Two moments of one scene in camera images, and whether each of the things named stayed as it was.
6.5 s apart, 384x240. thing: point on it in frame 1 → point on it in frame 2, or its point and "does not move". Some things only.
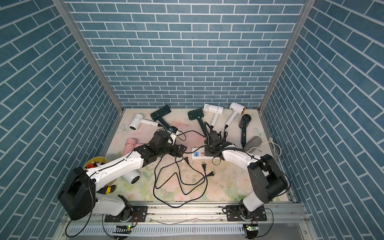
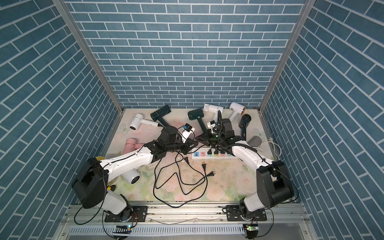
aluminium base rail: (188, 221) does not move
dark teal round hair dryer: (243, 123) does not move
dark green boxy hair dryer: (198, 113) does not move
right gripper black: (207, 148) → (206, 139)
